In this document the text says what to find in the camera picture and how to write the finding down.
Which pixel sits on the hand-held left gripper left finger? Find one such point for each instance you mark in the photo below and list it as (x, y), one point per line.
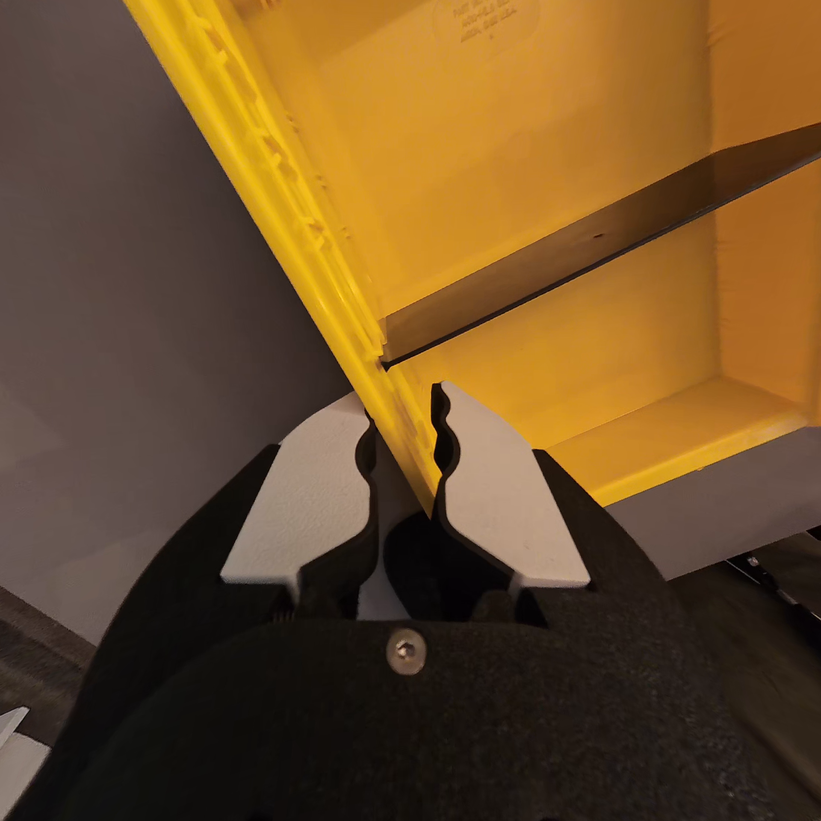
(301, 500)

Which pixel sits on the yellow plastic bin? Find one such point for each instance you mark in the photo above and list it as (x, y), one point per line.
(513, 160)

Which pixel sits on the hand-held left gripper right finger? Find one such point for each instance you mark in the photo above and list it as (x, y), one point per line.
(507, 513)

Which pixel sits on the black bin divider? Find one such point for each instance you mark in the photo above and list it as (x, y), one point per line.
(577, 256)

